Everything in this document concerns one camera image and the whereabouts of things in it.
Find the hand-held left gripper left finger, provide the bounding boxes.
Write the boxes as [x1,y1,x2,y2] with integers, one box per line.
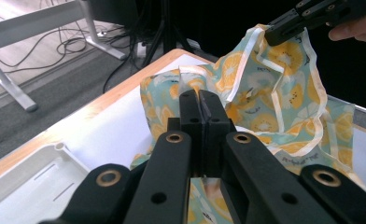
[167,89,206,177]

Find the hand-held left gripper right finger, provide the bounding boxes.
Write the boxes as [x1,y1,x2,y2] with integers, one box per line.
[199,90,237,175]

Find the orange-print green tote bag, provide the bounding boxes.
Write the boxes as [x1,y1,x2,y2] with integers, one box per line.
[130,23,366,224]

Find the black tripod stand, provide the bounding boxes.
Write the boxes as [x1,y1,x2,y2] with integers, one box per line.
[139,0,195,68]

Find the white plastic tray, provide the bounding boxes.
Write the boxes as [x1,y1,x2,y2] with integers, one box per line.
[0,141,91,224]

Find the aluminium rail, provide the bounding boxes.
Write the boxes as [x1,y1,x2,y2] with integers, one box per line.
[326,93,366,121]

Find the coiled black floor cable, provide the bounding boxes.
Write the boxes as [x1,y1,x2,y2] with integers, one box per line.
[55,36,90,58]

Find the long black floor cable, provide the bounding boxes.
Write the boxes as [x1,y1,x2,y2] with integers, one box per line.
[0,26,79,75]

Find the white metal desk frame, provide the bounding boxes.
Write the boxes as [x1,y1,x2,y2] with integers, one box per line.
[0,0,128,113]

